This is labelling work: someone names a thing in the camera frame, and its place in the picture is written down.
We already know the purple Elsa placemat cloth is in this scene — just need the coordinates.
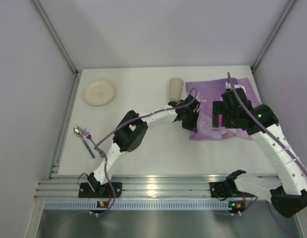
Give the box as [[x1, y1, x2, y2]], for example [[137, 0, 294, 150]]
[[185, 78, 251, 141]]

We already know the cream beige cup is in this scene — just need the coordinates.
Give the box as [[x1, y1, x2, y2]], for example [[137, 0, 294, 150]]
[[169, 78, 184, 101]]

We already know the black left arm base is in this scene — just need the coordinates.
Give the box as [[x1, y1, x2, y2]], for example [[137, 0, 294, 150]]
[[78, 182, 123, 198]]

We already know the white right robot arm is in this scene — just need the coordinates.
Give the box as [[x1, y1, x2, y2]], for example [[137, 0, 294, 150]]
[[211, 88, 307, 218]]

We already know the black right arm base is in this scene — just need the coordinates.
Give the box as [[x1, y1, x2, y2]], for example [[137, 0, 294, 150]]
[[209, 181, 244, 200]]

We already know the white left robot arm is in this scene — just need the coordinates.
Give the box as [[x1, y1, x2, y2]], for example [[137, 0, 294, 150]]
[[88, 95, 200, 187]]

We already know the cream round plate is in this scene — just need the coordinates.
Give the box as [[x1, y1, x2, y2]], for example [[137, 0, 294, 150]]
[[82, 79, 117, 107]]

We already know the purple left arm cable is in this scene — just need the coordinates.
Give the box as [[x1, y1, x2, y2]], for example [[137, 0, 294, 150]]
[[95, 88, 200, 214]]

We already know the pink fork patterned handle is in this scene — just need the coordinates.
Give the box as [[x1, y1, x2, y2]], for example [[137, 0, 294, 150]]
[[82, 128, 105, 158]]

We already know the silver spoon green handle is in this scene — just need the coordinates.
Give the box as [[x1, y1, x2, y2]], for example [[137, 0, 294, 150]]
[[73, 126, 95, 159]]

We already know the right aluminium frame post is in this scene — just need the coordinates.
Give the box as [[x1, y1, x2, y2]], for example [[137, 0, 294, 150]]
[[250, 0, 298, 73]]

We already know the aluminium frame post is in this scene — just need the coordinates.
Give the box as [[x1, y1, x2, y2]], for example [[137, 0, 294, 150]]
[[30, 0, 78, 75], [250, 0, 298, 73]]

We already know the aluminium front rail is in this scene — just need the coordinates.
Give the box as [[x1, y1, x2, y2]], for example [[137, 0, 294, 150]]
[[34, 175, 226, 199]]

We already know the slotted grey cable duct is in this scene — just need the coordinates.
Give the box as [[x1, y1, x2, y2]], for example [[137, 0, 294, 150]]
[[44, 200, 244, 211]]

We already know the left aluminium frame post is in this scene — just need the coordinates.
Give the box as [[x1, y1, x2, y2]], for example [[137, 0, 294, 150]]
[[30, 0, 78, 75]]

